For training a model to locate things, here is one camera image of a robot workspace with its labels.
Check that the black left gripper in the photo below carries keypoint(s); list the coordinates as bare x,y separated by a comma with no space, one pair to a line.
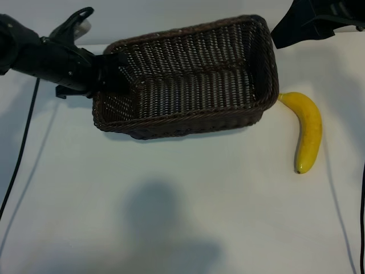
68,68

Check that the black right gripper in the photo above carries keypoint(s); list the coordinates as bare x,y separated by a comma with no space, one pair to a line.
342,12

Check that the dark brown wicker basket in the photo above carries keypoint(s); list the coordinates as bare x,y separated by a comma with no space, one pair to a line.
185,94

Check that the yellow banana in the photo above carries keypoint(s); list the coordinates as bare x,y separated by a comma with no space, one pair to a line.
310,128

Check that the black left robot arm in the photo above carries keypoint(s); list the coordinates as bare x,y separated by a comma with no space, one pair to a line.
14,48

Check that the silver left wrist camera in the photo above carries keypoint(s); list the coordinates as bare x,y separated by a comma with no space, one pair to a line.
84,27

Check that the black left camera bracket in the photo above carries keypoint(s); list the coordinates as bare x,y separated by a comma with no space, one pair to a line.
64,25

